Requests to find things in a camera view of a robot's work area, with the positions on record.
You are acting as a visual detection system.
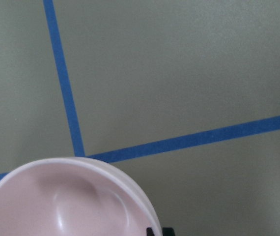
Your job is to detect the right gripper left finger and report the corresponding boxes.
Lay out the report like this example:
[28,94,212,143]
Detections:
[146,227,154,236]

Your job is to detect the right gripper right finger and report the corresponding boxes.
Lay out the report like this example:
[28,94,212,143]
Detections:
[162,227,174,236]

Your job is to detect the pink bowl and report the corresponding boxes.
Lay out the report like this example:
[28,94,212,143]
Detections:
[0,157,162,236]

